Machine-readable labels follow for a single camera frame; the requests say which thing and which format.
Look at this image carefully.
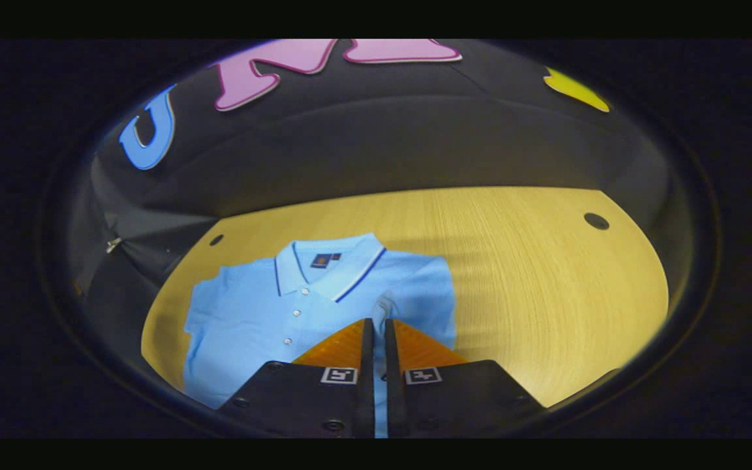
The light blue T-shirt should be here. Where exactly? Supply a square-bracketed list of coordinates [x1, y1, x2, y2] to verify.
[182, 232, 458, 439]

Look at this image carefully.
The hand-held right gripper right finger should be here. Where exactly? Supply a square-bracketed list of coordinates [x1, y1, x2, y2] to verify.
[384, 318, 546, 439]

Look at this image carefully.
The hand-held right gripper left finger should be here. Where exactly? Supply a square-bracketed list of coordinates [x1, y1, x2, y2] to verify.
[216, 318, 377, 439]

